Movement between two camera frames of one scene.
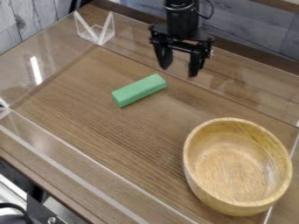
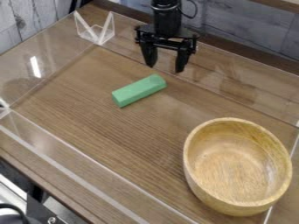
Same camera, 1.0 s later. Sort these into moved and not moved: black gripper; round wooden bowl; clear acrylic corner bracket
Moved: black gripper
Not moved: clear acrylic corner bracket; round wooden bowl
